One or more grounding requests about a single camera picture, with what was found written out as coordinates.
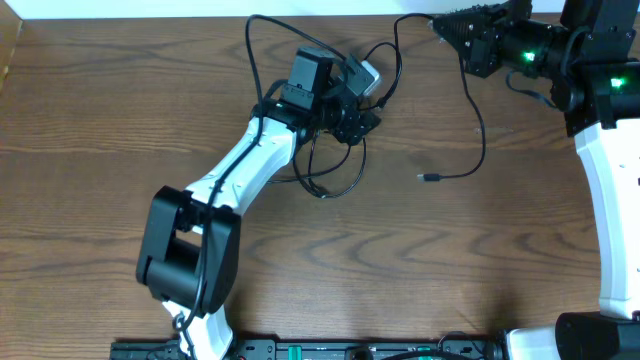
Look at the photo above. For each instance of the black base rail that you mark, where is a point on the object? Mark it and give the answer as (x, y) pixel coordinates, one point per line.
(453, 345)

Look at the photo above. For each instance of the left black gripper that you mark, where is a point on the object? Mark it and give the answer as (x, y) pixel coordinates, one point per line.
(353, 128)

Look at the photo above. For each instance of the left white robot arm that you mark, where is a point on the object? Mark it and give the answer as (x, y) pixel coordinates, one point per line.
(190, 249)

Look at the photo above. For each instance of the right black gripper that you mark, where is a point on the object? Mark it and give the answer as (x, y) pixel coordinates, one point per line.
(479, 51)

